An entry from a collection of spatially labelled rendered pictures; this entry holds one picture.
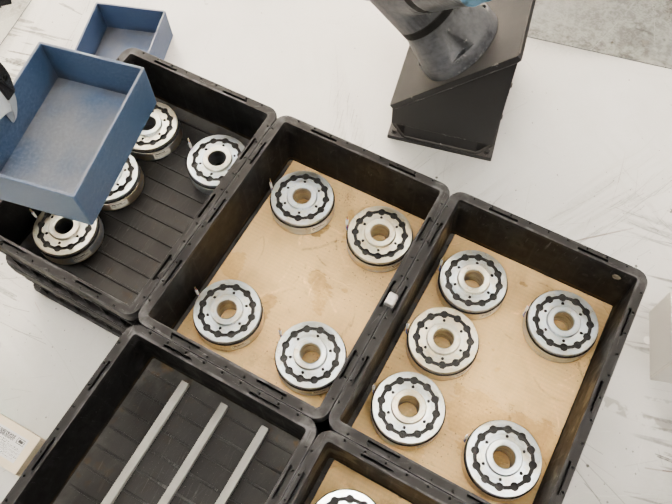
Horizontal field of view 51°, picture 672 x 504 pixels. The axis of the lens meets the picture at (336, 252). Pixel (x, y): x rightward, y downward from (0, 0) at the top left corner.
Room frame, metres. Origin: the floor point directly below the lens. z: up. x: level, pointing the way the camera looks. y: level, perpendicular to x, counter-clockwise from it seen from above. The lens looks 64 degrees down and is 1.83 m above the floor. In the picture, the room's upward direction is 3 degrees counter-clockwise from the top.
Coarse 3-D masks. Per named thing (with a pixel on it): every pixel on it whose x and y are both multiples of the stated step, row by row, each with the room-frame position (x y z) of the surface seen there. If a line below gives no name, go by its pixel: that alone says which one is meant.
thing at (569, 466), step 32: (512, 224) 0.48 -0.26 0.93; (416, 256) 0.44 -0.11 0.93; (608, 256) 0.42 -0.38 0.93; (640, 288) 0.37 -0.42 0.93; (384, 320) 0.34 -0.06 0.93; (608, 352) 0.28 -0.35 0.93; (352, 384) 0.26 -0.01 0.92; (608, 384) 0.24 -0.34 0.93; (384, 448) 0.17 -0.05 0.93; (576, 448) 0.16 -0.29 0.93; (448, 480) 0.13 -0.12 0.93
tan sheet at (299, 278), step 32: (352, 192) 0.61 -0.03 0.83; (256, 224) 0.56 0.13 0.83; (416, 224) 0.54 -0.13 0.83; (256, 256) 0.50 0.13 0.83; (288, 256) 0.50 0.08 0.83; (320, 256) 0.49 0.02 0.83; (256, 288) 0.44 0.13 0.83; (288, 288) 0.44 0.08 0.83; (320, 288) 0.44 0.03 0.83; (352, 288) 0.44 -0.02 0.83; (384, 288) 0.43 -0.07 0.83; (192, 320) 0.40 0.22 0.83; (288, 320) 0.39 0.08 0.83; (320, 320) 0.39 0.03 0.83; (352, 320) 0.38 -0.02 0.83; (224, 352) 0.34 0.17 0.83; (256, 352) 0.34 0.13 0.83
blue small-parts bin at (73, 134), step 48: (48, 48) 0.66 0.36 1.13; (48, 96) 0.63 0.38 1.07; (96, 96) 0.63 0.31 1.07; (144, 96) 0.60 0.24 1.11; (0, 144) 0.54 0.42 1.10; (48, 144) 0.56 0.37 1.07; (96, 144) 0.55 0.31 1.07; (0, 192) 0.47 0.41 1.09; (48, 192) 0.45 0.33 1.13; (96, 192) 0.46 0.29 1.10
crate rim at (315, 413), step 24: (288, 120) 0.68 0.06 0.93; (264, 144) 0.65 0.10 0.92; (336, 144) 0.63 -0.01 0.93; (408, 168) 0.58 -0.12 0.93; (216, 216) 0.52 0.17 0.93; (432, 216) 0.50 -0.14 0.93; (192, 240) 0.48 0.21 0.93; (408, 264) 0.42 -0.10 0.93; (168, 288) 0.41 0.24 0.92; (144, 312) 0.37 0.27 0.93; (384, 312) 0.35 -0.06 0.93; (168, 336) 0.33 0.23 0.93; (360, 336) 0.32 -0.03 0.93; (216, 360) 0.30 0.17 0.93; (264, 384) 0.27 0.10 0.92; (336, 384) 0.26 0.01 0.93; (312, 408) 0.23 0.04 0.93
